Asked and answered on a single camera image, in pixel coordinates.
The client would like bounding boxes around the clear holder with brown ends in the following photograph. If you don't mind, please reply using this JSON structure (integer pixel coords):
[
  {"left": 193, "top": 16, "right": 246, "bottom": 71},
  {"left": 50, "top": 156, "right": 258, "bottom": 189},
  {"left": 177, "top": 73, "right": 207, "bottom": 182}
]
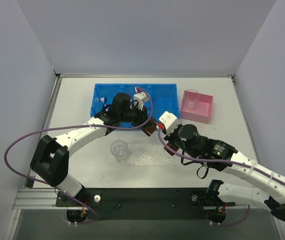
[{"left": 140, "top": 117, "right": 179, "bottom": 156}]

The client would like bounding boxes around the clear plastic cup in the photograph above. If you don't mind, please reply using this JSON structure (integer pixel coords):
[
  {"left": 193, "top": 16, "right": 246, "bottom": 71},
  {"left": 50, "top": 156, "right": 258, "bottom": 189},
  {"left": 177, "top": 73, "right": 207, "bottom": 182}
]
[
  {"left": 184, "top": 89, "right": 200, "bottom": 110},
  {"left": 110, "top": 140, "right": 129, "bottom": 163}
]

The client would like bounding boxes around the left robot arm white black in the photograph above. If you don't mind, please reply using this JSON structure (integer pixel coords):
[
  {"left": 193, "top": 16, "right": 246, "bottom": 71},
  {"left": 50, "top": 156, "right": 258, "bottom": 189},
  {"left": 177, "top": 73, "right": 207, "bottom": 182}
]
[{"left": 30, "top": 88, "right": 150, "bottom": 206}]

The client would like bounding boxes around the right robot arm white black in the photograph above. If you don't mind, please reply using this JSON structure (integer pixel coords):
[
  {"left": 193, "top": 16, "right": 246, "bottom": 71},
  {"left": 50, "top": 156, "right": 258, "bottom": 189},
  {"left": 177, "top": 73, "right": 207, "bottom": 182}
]
[{"left": 159, "top": 122, "right": 285, "bottom": 222}]

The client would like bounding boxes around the clear textured oval tray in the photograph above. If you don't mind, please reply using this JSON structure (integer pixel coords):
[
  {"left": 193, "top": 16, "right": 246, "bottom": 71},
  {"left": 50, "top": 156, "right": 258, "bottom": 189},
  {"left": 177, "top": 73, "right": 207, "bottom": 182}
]
[{"left": 117, "top": 143, "right": 173, "bottom": 166}]

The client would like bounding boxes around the pink plastic box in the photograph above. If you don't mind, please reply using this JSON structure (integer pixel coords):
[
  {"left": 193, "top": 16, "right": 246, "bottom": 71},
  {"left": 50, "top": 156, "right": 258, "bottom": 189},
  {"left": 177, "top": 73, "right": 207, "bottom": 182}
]
[{"left": 179, "top": 90, "right": 214, "bottom": 124}]

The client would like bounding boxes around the blue three-compartment bin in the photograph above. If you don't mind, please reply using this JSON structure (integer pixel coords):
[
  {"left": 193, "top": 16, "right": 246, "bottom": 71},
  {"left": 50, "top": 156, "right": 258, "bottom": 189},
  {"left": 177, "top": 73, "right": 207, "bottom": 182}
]
[{"left": 90, "top": 83, "right": 180, "bottom": 120}]

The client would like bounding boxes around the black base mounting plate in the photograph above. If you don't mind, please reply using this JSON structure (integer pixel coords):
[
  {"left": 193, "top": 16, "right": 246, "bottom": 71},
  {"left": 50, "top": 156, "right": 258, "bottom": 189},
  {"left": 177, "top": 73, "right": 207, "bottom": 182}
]
[{"left": 55, "top": 187, "right": 236, "bottom": 221}]

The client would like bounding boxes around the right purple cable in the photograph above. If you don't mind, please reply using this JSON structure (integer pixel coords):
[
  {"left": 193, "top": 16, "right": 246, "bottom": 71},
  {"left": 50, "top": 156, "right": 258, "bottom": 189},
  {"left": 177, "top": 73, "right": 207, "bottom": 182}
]
[{"left": 157, "top": 124, "right": 285, "bottom": 227}]

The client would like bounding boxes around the purple cable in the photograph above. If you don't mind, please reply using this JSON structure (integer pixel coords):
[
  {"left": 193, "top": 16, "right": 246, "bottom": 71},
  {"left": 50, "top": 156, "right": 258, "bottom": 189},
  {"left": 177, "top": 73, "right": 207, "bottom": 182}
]
[
  {"left": 4, "top": 86, "right": 155, "bottom": 223},
  {"left": 157, "top": 124, "right": 285, "bottom": 227}
]

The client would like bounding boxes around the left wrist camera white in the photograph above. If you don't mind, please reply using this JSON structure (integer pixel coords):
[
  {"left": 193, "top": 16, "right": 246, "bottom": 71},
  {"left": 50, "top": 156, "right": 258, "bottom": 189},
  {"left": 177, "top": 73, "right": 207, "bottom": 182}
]
[{"left": 133, "top": 86, "right": 150, "bottom": 111}]

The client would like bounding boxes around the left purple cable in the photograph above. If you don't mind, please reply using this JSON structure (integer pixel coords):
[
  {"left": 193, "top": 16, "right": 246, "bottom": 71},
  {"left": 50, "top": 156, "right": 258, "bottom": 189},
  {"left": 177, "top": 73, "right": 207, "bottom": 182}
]
[{"left": 4, "top": 86, "right": 155, "bottom": 223}]

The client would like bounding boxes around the aluminium rail frame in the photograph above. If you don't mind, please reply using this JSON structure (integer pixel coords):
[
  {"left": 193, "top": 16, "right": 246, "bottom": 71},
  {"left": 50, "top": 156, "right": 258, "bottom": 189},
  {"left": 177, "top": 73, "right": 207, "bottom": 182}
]
[{"left": 13, "top": 188, "right": 57, "bottom": 210}]

